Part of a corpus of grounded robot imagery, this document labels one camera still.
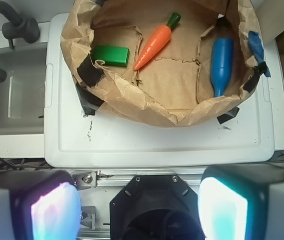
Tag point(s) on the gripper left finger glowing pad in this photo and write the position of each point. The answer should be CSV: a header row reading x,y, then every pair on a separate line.
x,y
38,205

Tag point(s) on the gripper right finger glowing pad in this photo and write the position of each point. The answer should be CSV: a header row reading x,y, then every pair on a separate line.
x,y
242,201

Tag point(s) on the blue plastic bottle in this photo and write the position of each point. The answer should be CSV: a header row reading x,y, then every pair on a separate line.
x,y
221,65

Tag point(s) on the grey toy sink basin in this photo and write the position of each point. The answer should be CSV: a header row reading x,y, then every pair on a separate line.
x,y
22,93

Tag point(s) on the blue tape piece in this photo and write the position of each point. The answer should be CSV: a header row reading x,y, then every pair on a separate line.
x,y
256,47

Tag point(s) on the green rectangular block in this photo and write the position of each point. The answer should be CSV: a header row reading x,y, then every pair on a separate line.
x,y
111,55

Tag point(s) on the crumpled brown paper bag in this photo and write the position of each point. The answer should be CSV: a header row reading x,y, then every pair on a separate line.
x,y
173,89

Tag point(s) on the dark grey toy faucet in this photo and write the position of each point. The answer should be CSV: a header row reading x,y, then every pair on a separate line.
x,y
17,27

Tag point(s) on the orange toy carrot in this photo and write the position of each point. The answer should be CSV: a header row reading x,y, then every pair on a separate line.
x,y
159,38

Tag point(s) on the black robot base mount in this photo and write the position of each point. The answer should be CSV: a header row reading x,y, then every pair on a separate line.
x,y
155,207

